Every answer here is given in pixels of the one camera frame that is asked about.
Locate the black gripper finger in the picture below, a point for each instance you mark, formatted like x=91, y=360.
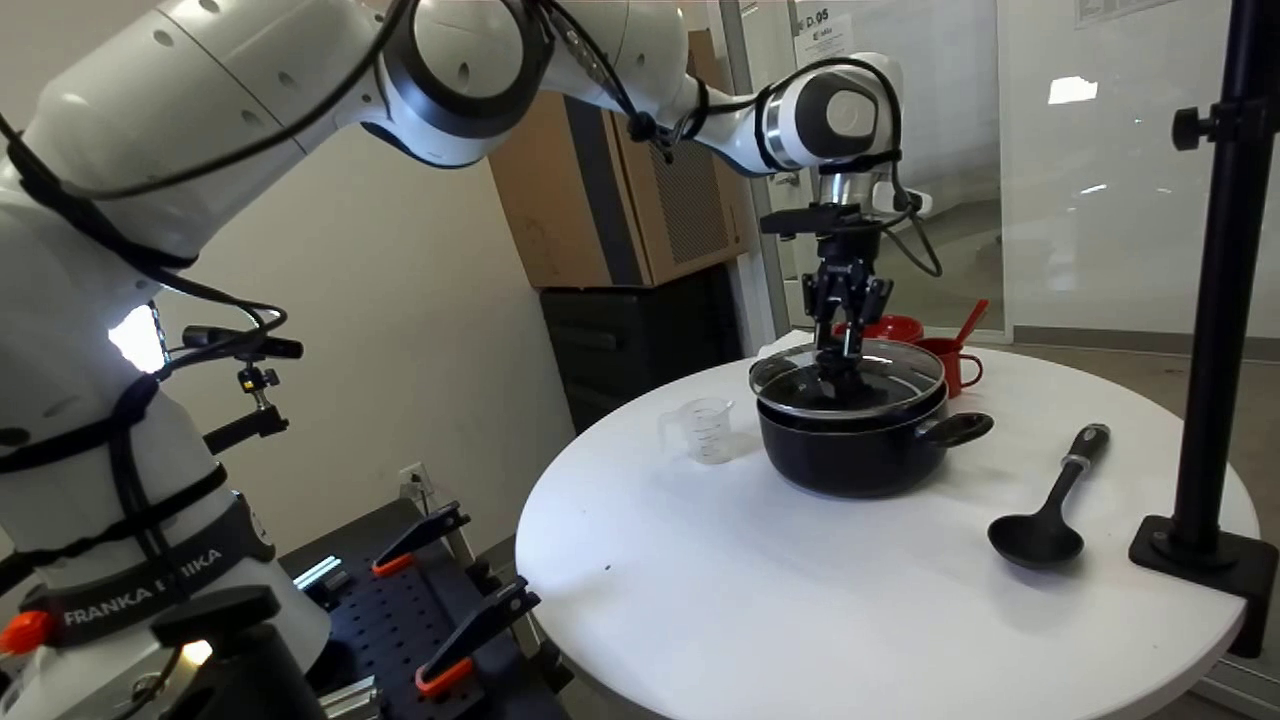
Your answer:
x=827, y=323
x=866, y=315

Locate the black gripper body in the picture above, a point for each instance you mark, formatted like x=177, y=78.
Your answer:
x=844, y=258

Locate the glass lid with black knob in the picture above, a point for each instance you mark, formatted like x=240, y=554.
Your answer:
x=800, y=386

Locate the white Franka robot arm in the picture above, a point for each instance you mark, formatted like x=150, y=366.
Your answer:
x=201, y=107

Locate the black cooking pot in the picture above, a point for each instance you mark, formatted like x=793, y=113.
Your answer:
x=853, y=463

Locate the red cup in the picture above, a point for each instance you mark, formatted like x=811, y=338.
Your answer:
x=954, y=360

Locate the red spoon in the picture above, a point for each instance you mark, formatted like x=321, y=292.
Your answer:
x=968, y=323

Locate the clear plastic cup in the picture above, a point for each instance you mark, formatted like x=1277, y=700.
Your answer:
x=706, y=435

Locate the black cabinet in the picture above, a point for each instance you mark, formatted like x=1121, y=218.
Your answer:
x=625, y=347

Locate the white paper notice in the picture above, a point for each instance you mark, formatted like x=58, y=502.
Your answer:
x=827, y=32

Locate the black plastic ladle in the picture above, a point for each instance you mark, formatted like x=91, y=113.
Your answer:
x=1037, y=540

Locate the black clamp with orange tip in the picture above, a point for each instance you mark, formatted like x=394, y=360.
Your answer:
x=421, y=538
x=474, y=633

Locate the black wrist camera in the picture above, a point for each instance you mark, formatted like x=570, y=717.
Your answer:
x=815, y=223

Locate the black camera stand pole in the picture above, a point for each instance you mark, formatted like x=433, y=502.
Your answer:
x=1223, y=333

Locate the white wall outlet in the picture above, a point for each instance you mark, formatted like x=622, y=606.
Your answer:
x=414, y=476

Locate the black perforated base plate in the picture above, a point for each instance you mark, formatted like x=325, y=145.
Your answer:
x=384, y=624

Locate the black camera on mount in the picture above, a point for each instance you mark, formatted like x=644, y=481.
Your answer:
x=240, y=340

